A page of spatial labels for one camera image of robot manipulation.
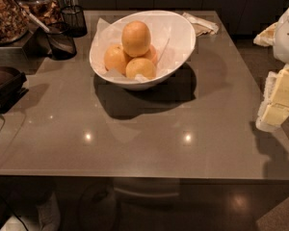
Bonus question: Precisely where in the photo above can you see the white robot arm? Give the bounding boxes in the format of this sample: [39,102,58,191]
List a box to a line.
[253,8,289,133]

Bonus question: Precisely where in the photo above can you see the folded paper napkin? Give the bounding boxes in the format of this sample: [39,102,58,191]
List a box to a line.
[182,13,219,37]

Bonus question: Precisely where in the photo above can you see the orange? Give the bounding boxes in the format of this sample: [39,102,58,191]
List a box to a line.
[104,44,132,74]
[121,20,151,57]
[144,45,158,64]
[126,58,156,79]

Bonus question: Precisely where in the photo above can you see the large glass snack jar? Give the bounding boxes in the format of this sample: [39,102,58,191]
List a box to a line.
[0,0,28,45]

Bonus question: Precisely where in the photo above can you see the black mesh pen cup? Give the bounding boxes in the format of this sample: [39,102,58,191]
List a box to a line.
[61,5,88,38]

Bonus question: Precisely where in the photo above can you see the white paper bowl liner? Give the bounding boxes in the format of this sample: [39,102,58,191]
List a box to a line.
[92,15,197,83]

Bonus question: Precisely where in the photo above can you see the white ceramic bowl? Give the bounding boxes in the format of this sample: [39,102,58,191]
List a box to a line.
[89,10,197,91]

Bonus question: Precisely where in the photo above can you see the dark brown tray device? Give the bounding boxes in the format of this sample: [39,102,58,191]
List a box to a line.
[0,66,27,114]

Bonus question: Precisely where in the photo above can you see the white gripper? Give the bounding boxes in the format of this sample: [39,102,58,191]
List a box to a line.
[253,22,289,133]

